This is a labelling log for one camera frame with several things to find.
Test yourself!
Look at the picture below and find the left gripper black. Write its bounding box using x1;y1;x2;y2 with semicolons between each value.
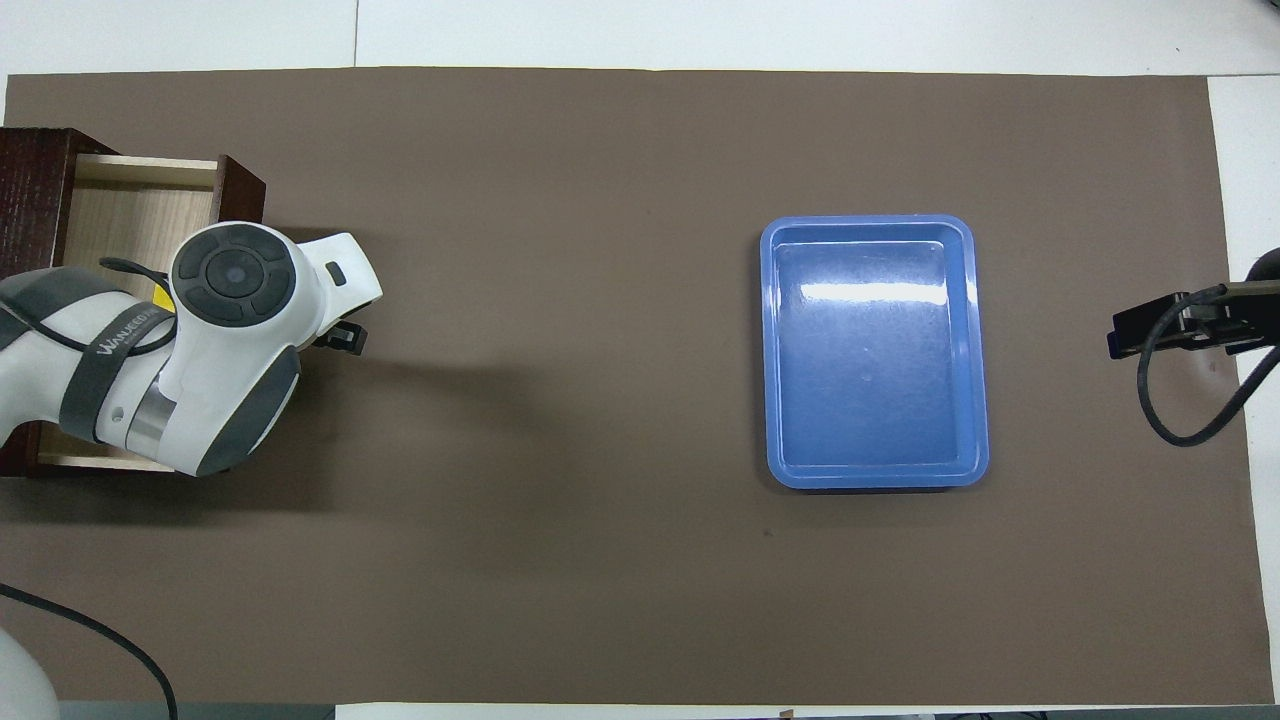
312;317;369;357

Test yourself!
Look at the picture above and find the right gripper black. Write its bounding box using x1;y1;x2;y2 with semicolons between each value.
1107;282;1280;360

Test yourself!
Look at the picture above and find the wooden drawer with white handle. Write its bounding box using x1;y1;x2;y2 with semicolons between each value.
38;152;268;473

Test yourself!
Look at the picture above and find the brown table mat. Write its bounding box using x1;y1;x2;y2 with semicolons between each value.
0;66;1275;707

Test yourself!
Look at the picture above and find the blue plastic tray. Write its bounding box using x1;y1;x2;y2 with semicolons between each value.
759;214;991;490

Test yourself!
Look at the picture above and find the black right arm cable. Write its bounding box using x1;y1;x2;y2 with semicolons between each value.
1137;284;1280;448

